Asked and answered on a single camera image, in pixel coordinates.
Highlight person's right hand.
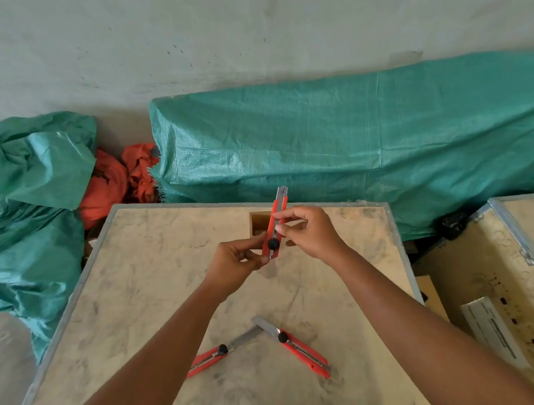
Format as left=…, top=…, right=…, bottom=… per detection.
left=271, top=202, right=353, bottom=273

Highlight person's left hand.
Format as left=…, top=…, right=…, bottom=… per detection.
left=201, top=231, right=274, bottom=302

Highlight red utility knife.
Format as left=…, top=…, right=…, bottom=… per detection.
left=250, top=310, right=333, bottom=385
left=257, top=185, right=294, bottom=260
left=183, top=325, right=267, bottom=379

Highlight person's right forearm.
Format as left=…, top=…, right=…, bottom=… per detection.
left=330, top=234, right=534, bottom=405

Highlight person's left forearm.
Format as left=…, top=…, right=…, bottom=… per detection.
left=40, top=277, right=240, bottom=405

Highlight large green woven tarp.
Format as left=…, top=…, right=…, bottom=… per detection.
left=143, top=48, right=534, bottom=260

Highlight plywood crate with metal edges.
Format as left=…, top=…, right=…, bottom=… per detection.
left=407, top=193, right=534, bottom=405
left=0, top=182, right=436, bottom=405

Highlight black object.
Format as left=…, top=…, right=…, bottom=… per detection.
left=436, top=210, right=472, bottom=242

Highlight orange cloth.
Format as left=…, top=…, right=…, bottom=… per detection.
left=75, top=142, right=165, bottom=231

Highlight white paper label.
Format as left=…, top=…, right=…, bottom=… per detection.
left=460, top=293, right=533, bottom=375

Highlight crumpled green woven tarp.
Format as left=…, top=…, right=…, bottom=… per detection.
left=0, top=109, right=114, bottom=367

